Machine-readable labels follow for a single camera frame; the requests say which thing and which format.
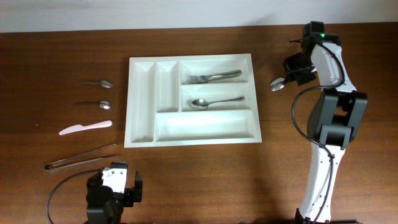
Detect large metal spoon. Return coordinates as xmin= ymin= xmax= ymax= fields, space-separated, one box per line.
xmin=269 ymin=77 xmax=288 ymax=91
xmin=190 ymin=96 xmax=245 ymax=110

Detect pink plastic knife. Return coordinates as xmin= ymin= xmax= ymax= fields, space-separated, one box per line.
xmin=59 ymin=120 xmax=113 ymax=136

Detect metal kitchen tongs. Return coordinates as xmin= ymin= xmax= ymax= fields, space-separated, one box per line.
xmin=44 ymin=143 xmax=117 ymax=171

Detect small metal teaspoon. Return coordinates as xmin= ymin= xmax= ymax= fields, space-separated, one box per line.
xmin=80 ymin=80 xmax=113 ymax=88
xmin=76 ymin=100 xmax=113 ymax=110

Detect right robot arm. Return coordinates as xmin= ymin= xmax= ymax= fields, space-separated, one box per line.
xmin=282 ymin=21 xmax=368 ymax=223

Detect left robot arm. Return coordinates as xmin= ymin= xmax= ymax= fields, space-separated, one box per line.
xmin=86 ymin=162 xmax=143 ymax=224

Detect white plastic cutlery tray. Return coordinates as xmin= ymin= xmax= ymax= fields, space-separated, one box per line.
xmin=124 ymin=54 xmax=262 ymax=148

